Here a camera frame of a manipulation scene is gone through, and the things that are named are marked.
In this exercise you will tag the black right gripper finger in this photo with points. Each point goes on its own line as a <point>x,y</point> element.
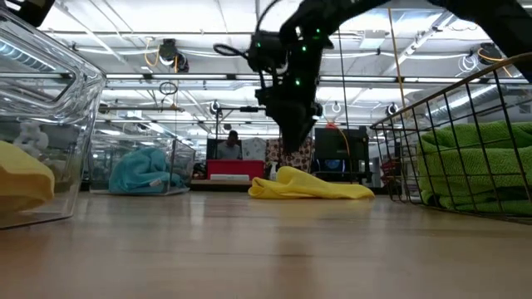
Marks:
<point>301,133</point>
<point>288,133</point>

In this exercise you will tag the yellow microfiber towel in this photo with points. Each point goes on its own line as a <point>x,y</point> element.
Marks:
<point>307,187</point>
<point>25,178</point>

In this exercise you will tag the green microfiber towel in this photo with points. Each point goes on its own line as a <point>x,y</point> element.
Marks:
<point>478,199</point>
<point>478,137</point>

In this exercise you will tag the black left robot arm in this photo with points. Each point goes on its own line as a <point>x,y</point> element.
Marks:
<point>29,10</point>

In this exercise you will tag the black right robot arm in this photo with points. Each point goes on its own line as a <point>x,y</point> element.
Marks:
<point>498,16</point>

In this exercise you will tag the clear spray bottle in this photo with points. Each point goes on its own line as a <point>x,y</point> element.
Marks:
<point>273,173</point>

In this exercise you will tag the person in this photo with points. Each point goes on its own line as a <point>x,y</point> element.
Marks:
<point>229,149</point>

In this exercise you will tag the red plastic storage bin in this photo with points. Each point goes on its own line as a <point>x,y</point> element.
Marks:
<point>234,169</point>

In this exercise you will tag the clear plastic bin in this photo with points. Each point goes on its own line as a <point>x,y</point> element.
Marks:
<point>50,104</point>
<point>185,158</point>

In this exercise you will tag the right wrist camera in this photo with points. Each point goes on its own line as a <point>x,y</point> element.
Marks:
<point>266,52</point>

